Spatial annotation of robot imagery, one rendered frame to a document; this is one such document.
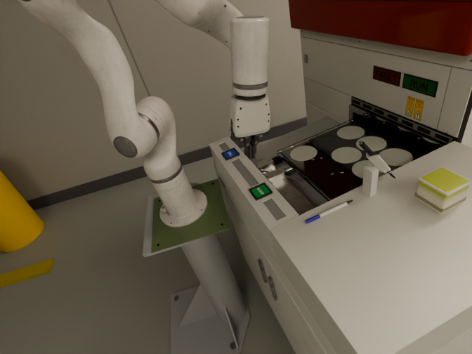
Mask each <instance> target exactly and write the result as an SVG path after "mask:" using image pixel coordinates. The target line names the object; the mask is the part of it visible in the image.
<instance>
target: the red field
mask: <svg viewBox="0 0 472 354"><path fill-rule="evenodd" d="M399 76H400V74H399V73H396V72H391V71H388V70H383V69H380V68H377V67H375V68H374V78H375V79H379V80H382V81H386V82H388V83H391V84H395V85H398V81H399Z"/></svg>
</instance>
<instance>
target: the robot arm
mask: <svg viewBox="0 0 472 354"><path fill-rule="evenodd" d="M18 1H19V2H20V4H21V5H22V6H23V8H24V9H25V10H26V11H27V12H28V13H30V14H31V15H32V16H33V17H34V18H36V19H37V20H38V21H40V22H42V23H44V24H45V25H46V26H48V27H50V28H51V29H52V30H54V31H56V32H57V33H58V34H60V35H61V36H62V37H64V38H65V39H66V40H67V41H68V42H69V43H70V44H71V45H72V46H73V47H74V49H75V50H76V52H77V53H78V54H79V56H80V58H81V59H82V60H83V62H84V64H85V66H86V67H87V69H88V70H89V72H90V73H91V76H92V77H93V79H94V81H95V82H96V84H97V86H98V90H99V91H100V96H101V100H102V104H103V112H104V116H105V123H106V127H107V132H108V135H109V137H110V140H111V142H112V144H113V146H114V148H115V149H116V150H117V151H118V152H119V153H120V154H121V155H123V156H125V157H128V158H130V159H138V158H141V157H143V168H144V170H145V172H146V174H147V177H148V178H149V179H150V182H151V184H152V185H153V187H154V189H155V190H156V192H157V194H158V195H159V198H160V199H161V201H162V203H163V205H162V207H161V209H160V213H159V216H160V218H161V220H162V222H163V223H164V224H165V225H167V226H170V227H175V228H177V227H183V226H186V225H189V224H191V223H193V222H195V221H196V220H197V219H198V218H200V217H201V216H202V214H203V213H204V212H205V211H206V208H207V204H208V200H207V196H206V195H205V194H204V193H203V192H202V191H200V190H196V189H192V186H191V184H190V181H189V180H188V177H187V175H186V173H185V170H184V168H183V166H182V164H181V161H180V159H179V158H178V155H177V152H176V122H175V118H174V115H173V112H172V111H171V108H170V107H169V106H168V104H167V103H166V102H165V101H164V100H162V99H161V98H158V97H155V96H148V97H145V98H143V99H142V100H140V101H138V102H137V103H136V102H135V95H134V81H133V75H132V72H131V68H130V66H129V63H128V61H127V59H126V56H125V55H124V52H123V50H122V48H121V46H120V45H119V43H118V41H117V39H116V38H115V36H114V35H113V33H112V32H111V31H110V30H109V29H108V28H107V27H106V26H104V25H102V24H101V23H99V22H98V21H96V20H94V19H93V18H92V17H90V16H89V15H88V14H87V13H86V12H85V11H83V10H82V9H81V7H80V6H79V4H78V3H77V0H18ZM155 1H156V2H157V3H158V4H159V5H160V6H162V7H163V8H165V9H166V10H167V11H168V12H170V14H172V15H173V16H174V17H175V18H177V19H178V20H180V21H181V22H182V23H184V24H185V25H187V26H189V27H193V28H195V29H198V30H201V31H203V32H205V33H207V34H209V35H211V36H212V37H214V38H215V39H217V40H219V41H220V42H221V43H223V44H224V45H226V46H227V47H228V48H229V49H230V50H231V59H232V92H233V93H234V95H233V96H231V100H230V111H229V129H230V131H232V133H231V137H230V139H231V140H232V141H240V142H242V143H243V144H244V154H245V155H246V156H247V157H248V158H249V159H255V157H256V145H258V142H259V141H260V139H261V138H262V137H263V136H266V135H268V134H269V133H270V132H269V129H270V103H269V99H268V94H267V92H268V59H269V36H270V19H269V18H267V17H264V16H257V15H249V16H244V15H243V14H241V13H240V12H239V11H238V10H237V9H236V8H235V7H234V6H233V5H232V4H231V3H230V2H228V1H227V0H155ZM249 136H251V138H250V140H249Z"/></svg>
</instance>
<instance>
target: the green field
mask: <svg viewBox="0 0 472 354"><path fill-rule="evenodd" d="M403 87H405V88H408V89H412V90H415V91H418V92H422V93H425V94H428V95H431V96H434V93H435V87H436V83H434V82H432V81H426V80H423V79H418V78H415V77H411V76H407V75H405V78H404V84H403Z"/></svg>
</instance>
